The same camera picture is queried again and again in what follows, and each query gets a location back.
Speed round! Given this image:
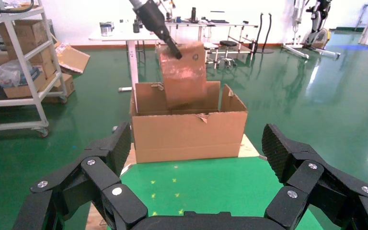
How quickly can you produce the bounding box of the white desk table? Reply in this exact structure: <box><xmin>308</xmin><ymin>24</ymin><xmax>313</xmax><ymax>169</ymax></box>
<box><xmin>88</xmin><ymin>26</ymin><xmax>160</xmax><ymax>93</ymax></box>

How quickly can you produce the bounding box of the loose opened cardboard box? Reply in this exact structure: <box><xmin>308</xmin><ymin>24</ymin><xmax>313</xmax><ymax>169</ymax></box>
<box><xmin>55</xmin><ymin>42</ymin><xmax>92</xmax><ymax>76</ymax></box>

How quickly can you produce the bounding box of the flat brown cardboard box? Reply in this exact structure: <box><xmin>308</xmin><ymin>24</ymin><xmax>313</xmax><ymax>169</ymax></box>
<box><xmin>3</xmin><ymin>68</ymin><xmax>49</xmax><ymax>99</ymax></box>

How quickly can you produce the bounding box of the black round stool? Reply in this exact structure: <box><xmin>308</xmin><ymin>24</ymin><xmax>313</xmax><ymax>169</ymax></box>
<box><xmin>218</xmin><ymin>40</ymin><xmax>239</xmax><ymax>69</ymax></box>

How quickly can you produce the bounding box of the low brown cardboard box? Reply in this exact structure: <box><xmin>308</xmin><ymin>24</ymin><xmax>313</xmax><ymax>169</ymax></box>
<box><xmin>42</xmin><ymin>73</ymin><xmax>75</xmax><ymax>104</ymax></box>

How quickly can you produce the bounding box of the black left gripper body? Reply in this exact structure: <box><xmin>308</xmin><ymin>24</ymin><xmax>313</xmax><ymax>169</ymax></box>
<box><xmin>135</xmin><ymin>0</ymin><xmax>172</xmax><ymax>41</ymax></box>

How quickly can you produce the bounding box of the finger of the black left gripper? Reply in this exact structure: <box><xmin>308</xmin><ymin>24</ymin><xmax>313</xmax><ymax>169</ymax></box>
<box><xmin>163</xmin><ymin>35</ymin><xmax>184</xmax><ymax>60</ymax></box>

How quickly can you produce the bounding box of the white wheeled shelf rack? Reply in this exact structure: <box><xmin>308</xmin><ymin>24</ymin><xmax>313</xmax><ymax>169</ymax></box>
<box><xmin>0</xmin><ymin>6</ymin><xmax>69</xmax><ymax>138</ymax></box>

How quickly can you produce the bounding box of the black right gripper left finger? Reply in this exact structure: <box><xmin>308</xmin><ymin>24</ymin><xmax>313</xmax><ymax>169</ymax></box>
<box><xmin>12</xmin><ymin>121</ymin><xmax>149</xmax><ymax>230</ymax></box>

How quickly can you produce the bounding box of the small cardboard box with holes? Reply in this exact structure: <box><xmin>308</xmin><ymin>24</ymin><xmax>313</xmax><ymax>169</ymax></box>
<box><xmin>157</xmin><ymin>43</ymin><xmax>207</xmax><ymax>111</ymax></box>

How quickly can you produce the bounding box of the large open cardboard carton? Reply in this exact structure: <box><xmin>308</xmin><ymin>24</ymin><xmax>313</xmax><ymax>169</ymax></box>
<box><xmin>129</xmin><ymin>80</ymin><xmax>249</xmax><ymax>164</ymax></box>

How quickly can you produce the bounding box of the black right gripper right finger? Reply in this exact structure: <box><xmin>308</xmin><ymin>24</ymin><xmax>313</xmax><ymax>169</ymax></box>
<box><xmin>262</xmin><ymin>123</ymin><xmax>368</xmax><ymax>230</ymax></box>

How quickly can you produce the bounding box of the white exercise machine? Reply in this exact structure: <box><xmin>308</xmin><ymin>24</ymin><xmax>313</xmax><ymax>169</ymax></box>
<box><xmin>281</xmin><ymin>0</ymin><xmax>342</xmax><ymax>60</ymax></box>

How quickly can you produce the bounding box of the tall brown cardboard box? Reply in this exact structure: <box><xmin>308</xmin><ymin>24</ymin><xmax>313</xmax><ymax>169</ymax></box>
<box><xmin>0</xmin><ymin>19</ymin><xmax>54</xmax><ymax>65</ymax></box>

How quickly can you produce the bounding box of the silver metal can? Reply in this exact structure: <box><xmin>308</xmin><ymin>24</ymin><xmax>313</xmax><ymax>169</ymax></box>
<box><xmin>99</xmin><ymin>21</ymin><xmax>115</xmax><ymax>37</ymax></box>

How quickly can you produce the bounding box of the clear plastic bag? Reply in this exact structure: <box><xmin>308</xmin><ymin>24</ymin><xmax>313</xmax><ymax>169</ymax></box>
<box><xmin>0</xmin><ymin>58</ymin><xmax>42</xmax><ymax>89</ymax></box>

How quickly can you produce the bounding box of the white tube frame table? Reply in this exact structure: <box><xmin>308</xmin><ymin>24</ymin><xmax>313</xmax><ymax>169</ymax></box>
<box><xmin>164</xmin><ymin>20</ymin><xmax>262</xmax><ymax>69</ymax></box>

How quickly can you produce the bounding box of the black pole floor stand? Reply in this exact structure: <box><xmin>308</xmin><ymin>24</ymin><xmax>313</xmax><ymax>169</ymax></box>
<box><xmin>254</xmin><ymin>12</ymin><xmax>276</xmax><ymax>55</ymax></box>

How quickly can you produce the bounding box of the green table cloth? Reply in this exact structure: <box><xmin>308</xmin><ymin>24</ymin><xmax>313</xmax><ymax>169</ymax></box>
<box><xmin>107</xmin><ymin>157</ymin><xmax>325</xmax><ymax>230</ymax></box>

